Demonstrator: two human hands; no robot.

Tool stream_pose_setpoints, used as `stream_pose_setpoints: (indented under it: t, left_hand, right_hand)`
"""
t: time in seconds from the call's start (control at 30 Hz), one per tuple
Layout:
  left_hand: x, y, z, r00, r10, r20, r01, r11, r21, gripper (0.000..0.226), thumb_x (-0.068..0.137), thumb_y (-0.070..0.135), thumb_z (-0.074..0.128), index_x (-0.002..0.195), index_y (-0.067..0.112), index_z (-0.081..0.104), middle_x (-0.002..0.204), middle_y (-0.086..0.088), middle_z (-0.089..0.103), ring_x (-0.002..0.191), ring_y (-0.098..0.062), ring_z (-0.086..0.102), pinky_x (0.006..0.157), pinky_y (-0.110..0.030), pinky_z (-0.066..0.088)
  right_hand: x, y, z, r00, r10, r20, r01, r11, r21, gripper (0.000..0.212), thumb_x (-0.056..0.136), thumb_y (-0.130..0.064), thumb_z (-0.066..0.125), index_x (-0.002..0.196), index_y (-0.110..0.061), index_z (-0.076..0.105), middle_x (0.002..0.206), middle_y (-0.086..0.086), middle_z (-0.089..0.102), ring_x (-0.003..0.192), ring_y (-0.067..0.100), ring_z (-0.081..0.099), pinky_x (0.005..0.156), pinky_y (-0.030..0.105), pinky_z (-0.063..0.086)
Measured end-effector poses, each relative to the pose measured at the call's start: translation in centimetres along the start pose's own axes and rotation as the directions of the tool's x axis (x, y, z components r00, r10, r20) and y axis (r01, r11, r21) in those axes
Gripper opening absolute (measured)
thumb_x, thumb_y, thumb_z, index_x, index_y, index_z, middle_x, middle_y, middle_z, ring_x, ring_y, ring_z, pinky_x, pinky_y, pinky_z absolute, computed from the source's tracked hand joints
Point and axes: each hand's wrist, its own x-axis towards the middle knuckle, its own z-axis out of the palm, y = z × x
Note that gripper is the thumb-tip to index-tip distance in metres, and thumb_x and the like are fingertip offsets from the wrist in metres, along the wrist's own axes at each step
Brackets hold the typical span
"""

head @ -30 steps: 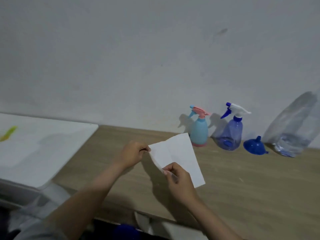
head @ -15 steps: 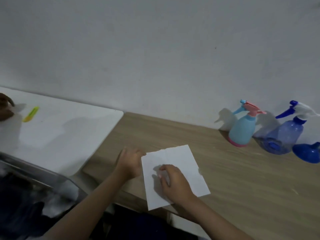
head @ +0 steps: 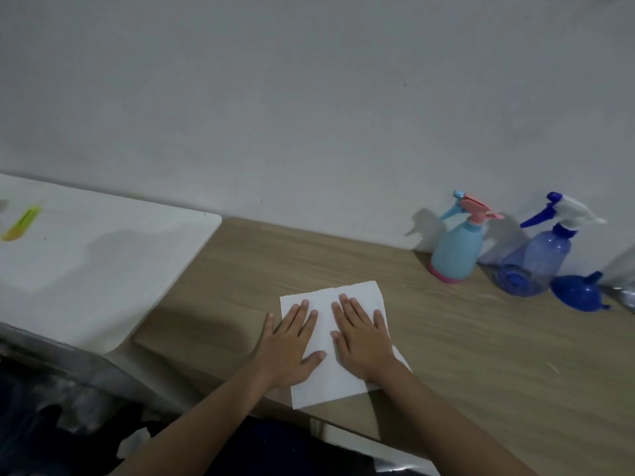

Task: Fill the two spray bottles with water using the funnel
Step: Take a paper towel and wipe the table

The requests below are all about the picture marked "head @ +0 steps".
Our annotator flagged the person's left hand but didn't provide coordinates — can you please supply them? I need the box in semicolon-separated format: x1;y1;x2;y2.
250;299;327;390

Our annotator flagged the person's right hand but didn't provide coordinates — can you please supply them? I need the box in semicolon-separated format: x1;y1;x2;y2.
329;293;398;382

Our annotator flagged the single white paper sheet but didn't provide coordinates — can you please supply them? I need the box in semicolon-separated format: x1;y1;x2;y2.
279;280;413;411

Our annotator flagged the light blue spray bottle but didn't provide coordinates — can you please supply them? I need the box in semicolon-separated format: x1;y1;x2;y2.
429;218;485;285

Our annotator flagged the pink spray trigger head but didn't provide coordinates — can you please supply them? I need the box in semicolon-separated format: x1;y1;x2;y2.
439;190;505;226

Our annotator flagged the dark blue spray bottle body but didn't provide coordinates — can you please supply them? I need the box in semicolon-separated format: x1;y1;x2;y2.
488;227;572;297

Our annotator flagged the blue plastic funnel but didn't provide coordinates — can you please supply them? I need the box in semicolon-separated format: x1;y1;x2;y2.
550;271;612;313

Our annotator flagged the white blue trigger sprayer head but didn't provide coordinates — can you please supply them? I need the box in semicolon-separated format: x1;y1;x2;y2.
519;192;607;239

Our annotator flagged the clear plastic water bottle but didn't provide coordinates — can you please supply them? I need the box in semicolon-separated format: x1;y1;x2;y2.
597;245;635;313

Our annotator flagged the person's left forearm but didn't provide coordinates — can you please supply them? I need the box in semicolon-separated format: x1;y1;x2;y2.
108;366;274;476

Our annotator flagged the person's right forearm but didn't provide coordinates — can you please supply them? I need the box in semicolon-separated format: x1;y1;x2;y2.
376;361;536;476

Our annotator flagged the white cabinet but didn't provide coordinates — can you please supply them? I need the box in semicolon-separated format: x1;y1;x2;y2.
0;173;223;417

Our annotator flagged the yellow marker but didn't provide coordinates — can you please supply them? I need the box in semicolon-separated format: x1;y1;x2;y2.
2;205;43;242

